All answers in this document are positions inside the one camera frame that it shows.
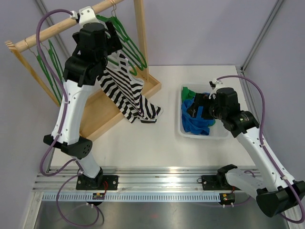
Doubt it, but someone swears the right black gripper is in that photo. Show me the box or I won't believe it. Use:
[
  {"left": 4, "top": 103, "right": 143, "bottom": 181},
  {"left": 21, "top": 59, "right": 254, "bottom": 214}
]
[{"left": 187, "top": 93, "right": 227, "bottom": 121}]

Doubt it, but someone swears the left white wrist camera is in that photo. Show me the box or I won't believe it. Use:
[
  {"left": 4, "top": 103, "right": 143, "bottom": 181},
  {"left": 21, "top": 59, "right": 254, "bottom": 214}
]
[{"left": 70, "top": 6, "right": 99, "bottom": 27}]

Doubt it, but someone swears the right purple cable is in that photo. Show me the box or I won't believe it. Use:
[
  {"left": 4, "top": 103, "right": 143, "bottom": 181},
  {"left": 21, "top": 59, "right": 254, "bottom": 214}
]
[{"left": 219, "top": 75, "right": 305, "bottom": 224}]

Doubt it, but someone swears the green hanger of striped top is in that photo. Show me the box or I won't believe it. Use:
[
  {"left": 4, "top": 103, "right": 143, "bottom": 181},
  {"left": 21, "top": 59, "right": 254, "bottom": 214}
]
[{"left": 107, "top": 51, "right": 137, "bottom": 76}]

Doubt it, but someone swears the wooden clothes rack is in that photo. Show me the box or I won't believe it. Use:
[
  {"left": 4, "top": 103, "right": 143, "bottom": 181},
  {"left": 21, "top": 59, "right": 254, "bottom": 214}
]
[{"left": 6, "top": 0, "right": 162, "bottom": 142}]

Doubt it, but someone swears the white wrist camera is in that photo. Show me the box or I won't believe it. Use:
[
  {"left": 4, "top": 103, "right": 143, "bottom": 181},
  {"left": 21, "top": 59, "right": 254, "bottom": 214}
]
[
  {"left": 209, "top": 78, "right": 225, "bottom": 99},
  {"left": 70, "top": 6, "right": 99, "bottom": 27}
]

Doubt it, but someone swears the green tank top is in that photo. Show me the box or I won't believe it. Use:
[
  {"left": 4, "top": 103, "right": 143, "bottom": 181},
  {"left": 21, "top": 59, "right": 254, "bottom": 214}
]
[{"left": 180, "top": 86, "right": 216, "bottom": 126}]

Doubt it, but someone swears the purple cable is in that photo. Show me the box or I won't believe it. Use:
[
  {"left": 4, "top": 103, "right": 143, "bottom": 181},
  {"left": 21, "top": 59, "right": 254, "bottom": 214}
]
[
  {"left": 35, "top": 9, "right": 105, "bottom": 226},
  {"left": 219, "top": 75, "right": 305, "bottom": 224}
]

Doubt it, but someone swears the white slotted cable duct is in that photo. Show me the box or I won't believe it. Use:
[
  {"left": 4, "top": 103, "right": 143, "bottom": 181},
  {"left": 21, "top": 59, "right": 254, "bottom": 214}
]
[{"left": 42, "top": 192, "right": 220, "bottom": 202}]

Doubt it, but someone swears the empty green hanger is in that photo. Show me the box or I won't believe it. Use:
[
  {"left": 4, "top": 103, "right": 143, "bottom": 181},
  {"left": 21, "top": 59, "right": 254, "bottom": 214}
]
[
  {"left": 107, "top": 0, "right": 132, "bottom": 43},
  {"left": 96, "top": 15, "right": 148, "bottom": 71}
]

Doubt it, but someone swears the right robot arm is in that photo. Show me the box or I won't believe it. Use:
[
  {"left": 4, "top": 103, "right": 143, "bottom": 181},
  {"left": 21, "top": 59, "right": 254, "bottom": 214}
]
[{"left": 186, "top": 87, "right": 305, "bottom": 217}]

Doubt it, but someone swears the black white striped tank top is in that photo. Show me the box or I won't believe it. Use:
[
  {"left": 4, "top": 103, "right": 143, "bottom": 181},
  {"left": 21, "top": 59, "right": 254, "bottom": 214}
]
[{"left": 98, "top": 66, "right": 163, "bottom": 124}]

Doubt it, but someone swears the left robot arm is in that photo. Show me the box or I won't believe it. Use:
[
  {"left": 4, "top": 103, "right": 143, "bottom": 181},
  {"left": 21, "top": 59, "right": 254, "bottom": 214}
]
[{"left": 43, "top": 21, "right": 122, "bottom": 190}]

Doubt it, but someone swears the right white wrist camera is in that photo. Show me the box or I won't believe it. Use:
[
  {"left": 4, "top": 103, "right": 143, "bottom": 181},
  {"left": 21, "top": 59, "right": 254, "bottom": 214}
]
[{"left": 209, "top": 78, "right": 225, "bottom": 99}]

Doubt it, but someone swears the white plastic basket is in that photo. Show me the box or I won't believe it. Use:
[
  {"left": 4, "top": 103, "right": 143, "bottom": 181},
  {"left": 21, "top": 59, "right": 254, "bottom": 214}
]
[{"left": 176, "top": 82, "right": 230, "bottom": 140}]

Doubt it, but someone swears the green hanger of blue top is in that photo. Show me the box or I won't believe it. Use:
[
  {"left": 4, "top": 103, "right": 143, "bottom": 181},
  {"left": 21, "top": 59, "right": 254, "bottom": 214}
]
[{"left": 48, "top": 40, "right": 63, "bottom": 81}]

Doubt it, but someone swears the empty green hanger front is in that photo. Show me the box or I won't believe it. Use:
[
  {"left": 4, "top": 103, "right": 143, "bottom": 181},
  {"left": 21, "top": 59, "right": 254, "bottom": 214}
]
[{"left": 96, "top": 15, "right": 148, "bottom": 71}]

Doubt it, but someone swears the blue tank top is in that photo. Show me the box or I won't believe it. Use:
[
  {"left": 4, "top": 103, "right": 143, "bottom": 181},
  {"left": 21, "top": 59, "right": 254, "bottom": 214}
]
[{"left": 181, "top": 99, "right": 215, "bottom": 135}]

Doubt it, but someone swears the empty green hanger rear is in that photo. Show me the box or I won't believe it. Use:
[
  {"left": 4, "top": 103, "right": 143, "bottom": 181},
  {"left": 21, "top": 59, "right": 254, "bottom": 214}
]
[{"left": 107, "top": 0, "right": 132, "bottom": 43}]

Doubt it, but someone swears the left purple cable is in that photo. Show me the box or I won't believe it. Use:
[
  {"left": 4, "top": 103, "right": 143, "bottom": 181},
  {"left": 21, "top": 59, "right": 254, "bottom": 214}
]
[{"left": 35, "top": 9, "right": 105, "bottom": 226}]

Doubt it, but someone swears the aluminium mounting rail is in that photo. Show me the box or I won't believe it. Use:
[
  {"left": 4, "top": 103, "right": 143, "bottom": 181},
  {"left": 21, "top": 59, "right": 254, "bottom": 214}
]
[{"left": 32, "top": 166, "right": 270, "bottom": 194}]

